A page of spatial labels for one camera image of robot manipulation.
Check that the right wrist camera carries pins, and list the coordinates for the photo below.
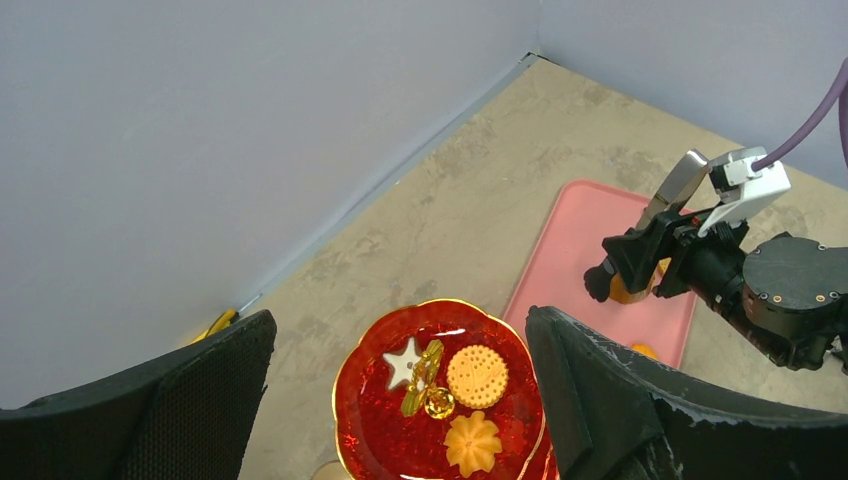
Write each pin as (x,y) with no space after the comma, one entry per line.
(743,192)

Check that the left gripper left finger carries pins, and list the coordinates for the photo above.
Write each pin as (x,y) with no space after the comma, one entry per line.
(187,414)

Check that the yellow black pliers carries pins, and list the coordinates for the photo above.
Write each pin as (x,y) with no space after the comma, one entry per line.
(226,319)

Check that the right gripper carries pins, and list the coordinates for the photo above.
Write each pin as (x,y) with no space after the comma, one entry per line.
(664,260)

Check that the small brown cup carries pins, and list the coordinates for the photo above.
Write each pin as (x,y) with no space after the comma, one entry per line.
(332,470)

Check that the red three-tier cake stand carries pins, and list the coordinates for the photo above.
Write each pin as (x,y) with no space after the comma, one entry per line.
(399,434)

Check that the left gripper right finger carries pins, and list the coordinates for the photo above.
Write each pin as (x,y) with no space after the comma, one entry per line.
(613,413)

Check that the pink serving tray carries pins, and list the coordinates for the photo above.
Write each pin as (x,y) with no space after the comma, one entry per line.
(584,213)

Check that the metal tongs black tips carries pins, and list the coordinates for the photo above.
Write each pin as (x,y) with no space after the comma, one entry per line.
(677,188)

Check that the white star cookie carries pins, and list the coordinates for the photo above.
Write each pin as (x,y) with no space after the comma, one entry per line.
(401,364)

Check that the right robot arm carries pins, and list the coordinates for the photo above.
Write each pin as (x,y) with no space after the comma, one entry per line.
(787,297)

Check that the orange flower cookie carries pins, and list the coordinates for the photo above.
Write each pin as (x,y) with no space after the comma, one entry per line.
(472,444)

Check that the round orange cookie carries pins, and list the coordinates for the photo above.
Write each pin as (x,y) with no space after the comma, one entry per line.
(477,376)

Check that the orange fish cookie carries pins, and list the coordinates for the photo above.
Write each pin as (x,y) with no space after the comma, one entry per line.
(645,350)

